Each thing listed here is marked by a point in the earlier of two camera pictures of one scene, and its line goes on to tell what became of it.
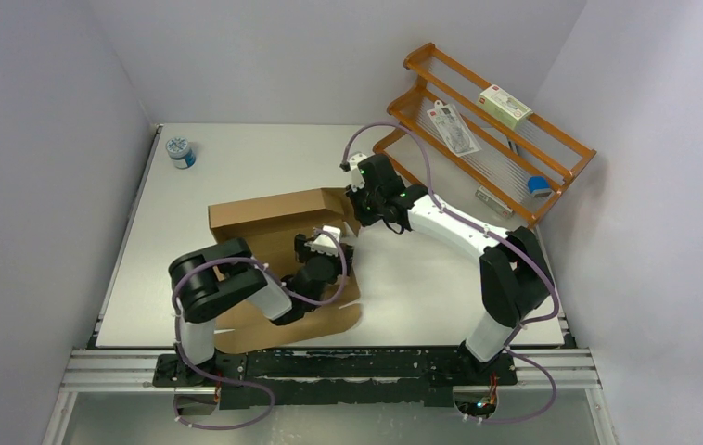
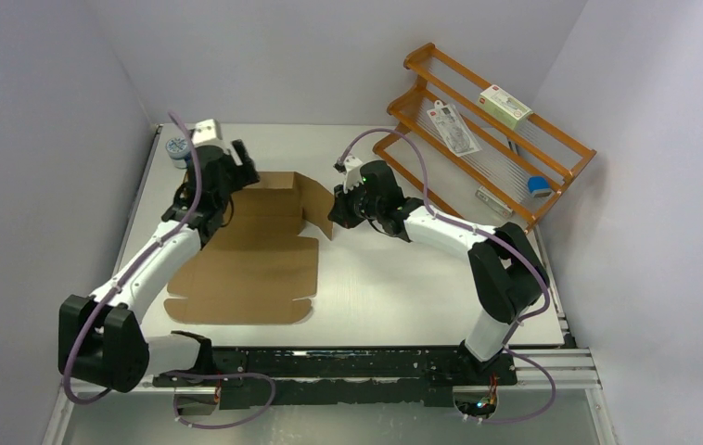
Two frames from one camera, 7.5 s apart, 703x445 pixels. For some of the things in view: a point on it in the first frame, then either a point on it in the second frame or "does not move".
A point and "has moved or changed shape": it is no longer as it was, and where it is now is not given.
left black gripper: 305,254 -> 243,172
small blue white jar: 178,149 does not move
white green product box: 504,107 does not move
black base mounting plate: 335,378 does not move
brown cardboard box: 268,226 has moved or changed shape
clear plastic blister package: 453,127 does not move
